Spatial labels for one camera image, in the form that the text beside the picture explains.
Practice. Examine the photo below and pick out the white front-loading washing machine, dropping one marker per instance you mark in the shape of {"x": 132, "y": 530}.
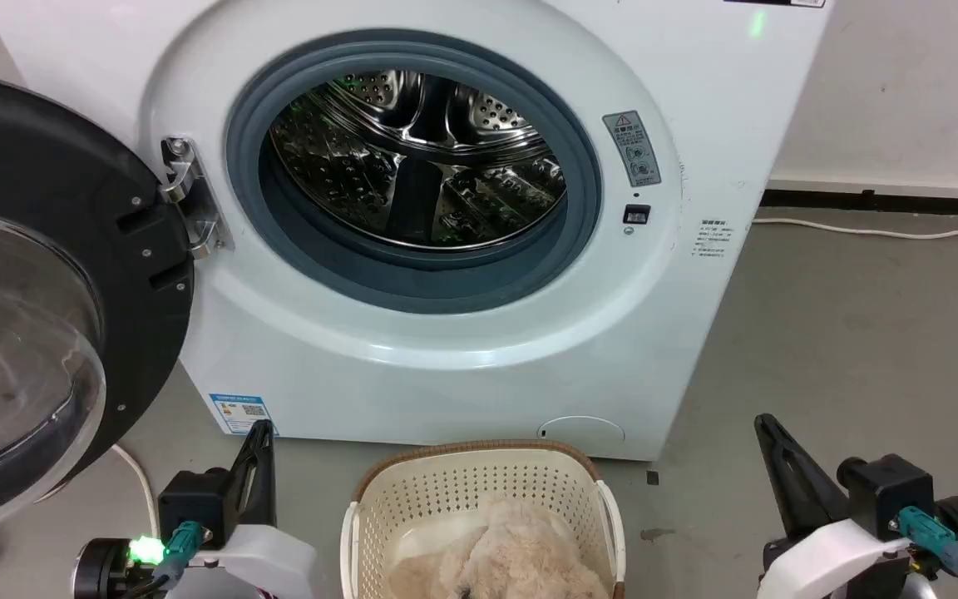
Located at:
{"x": 462, "y": 383}

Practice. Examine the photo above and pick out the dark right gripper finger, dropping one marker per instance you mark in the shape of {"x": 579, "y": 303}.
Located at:
{"x": 795, "y": 482}

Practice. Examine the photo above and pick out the blue energy label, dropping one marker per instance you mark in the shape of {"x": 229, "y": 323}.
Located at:
{"x": 239, "y": 413}

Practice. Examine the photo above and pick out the round white filter cover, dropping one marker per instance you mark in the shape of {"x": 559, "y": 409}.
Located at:
{"x": 580, "y": 429}

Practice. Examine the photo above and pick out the grey warning sticker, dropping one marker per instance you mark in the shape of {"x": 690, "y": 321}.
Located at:
{"x": 633, "y": 148}

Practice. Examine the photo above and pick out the small printed text label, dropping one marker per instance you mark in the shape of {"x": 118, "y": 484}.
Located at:
{"x": 713, "y": 240}

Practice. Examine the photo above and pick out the black door latch socket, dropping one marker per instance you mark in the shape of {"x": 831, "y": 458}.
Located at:
{"x": 636, "y": 214}

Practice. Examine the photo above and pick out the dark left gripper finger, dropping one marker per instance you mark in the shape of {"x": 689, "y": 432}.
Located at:
{"x": 239, "y": 487}
{"x": 264, "y": 474}

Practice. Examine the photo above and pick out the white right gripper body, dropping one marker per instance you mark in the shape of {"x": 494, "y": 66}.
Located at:
{"x": 832, "y": 557}

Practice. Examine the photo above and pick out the stainless steel washer drum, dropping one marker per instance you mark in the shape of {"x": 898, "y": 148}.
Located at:
{"x": 412, "y": 158}

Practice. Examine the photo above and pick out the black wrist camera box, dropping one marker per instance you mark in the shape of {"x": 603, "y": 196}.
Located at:
{"x": 891, "y": 495}
{"x": 195, "y": 499}

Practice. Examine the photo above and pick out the chrome door hinge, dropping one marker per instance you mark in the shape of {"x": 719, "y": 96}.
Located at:
{"x": 188, "y": 200}

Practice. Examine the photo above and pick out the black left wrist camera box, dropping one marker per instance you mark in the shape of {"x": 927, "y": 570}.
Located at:
{"x": 195, "y": 499}

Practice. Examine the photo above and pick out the cream perforated laundry basket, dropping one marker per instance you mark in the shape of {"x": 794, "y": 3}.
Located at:
{"x": 412, "y": 499}

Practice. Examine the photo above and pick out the grey rubber door gasket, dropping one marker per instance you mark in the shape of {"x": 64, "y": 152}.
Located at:
{"x": 412, "y": 279}

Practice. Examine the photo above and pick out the black-rimmed glass washer door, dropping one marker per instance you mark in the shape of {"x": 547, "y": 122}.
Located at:
{"x": 38, "y": 274}

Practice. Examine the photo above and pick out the beige plush toy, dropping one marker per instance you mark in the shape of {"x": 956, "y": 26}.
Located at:
{"x": 512, "y": 557}

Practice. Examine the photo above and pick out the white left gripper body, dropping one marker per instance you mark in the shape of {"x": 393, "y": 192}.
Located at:
{"x": 267, "y": 561}

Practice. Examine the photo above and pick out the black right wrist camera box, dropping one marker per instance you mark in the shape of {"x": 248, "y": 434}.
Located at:
{"x": 891, "y": 495}

